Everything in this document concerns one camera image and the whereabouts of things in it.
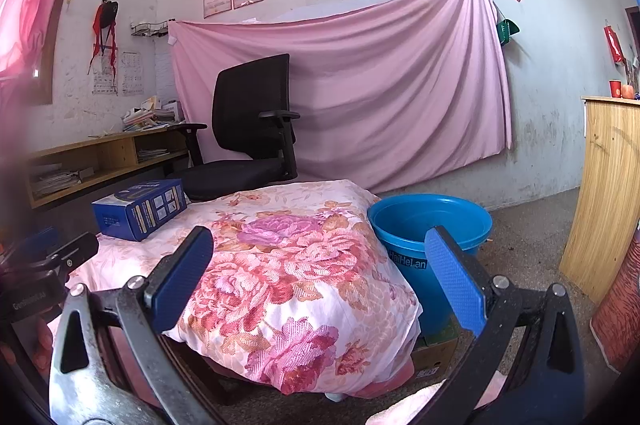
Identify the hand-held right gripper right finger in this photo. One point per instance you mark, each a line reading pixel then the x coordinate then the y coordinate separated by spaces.
pixel 455 280

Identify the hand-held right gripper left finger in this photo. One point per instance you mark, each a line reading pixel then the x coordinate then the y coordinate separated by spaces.
pixel 182 275

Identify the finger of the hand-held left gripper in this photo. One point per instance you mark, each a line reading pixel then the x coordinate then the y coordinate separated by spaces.
pixel 77 247
pixel 37 237

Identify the blue plastic bucket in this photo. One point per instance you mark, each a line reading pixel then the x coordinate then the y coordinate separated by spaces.
pixel 430 217

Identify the person's left hand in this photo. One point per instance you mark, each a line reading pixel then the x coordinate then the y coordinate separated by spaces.
pixel 44 336

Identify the magazines in shelf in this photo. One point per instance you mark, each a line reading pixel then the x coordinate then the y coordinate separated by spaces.
pixel 55 182

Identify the blue cardboard box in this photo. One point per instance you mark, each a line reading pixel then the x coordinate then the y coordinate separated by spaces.
pixel 137 210

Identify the brown cardboard box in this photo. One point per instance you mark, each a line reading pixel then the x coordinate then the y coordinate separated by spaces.
pixel 435 355

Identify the floral pink blanket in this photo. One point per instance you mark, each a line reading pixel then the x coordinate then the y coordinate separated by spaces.
pixel 290 265

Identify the wooden shelf desk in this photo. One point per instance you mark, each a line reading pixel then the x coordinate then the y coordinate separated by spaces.
pixel 112 145

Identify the papers in shelf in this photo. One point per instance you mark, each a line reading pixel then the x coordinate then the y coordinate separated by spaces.
pixel 152 155

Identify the pink towel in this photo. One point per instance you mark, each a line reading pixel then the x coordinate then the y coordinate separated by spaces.
pixel 415 405

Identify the stack of books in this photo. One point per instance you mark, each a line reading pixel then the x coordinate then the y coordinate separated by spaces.
pixel 150 115

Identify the red patterned cloth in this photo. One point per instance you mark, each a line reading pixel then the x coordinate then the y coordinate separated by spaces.
pixel 620 305

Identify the wooden cabinet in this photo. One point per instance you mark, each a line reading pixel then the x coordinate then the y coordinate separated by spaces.
pixel 605 195

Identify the black office chair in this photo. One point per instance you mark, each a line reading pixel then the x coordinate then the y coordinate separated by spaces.
pixel 250 105

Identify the pink hanging sheet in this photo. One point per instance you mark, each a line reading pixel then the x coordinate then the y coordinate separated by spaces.
pixel 390 80

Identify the red cup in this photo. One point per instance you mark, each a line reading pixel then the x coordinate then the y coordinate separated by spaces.
pixel 615 89

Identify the green hanging basket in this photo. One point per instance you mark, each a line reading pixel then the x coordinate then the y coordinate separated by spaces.
pixel 507 31

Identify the orange fruit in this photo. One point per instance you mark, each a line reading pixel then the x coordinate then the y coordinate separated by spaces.
pixel 627 91

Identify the red hanging bag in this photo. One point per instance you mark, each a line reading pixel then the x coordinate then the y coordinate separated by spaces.
pixel 613 45

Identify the wall calendar sheet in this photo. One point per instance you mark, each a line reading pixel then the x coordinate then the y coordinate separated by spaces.
pixel 133 75
pixel 105 82

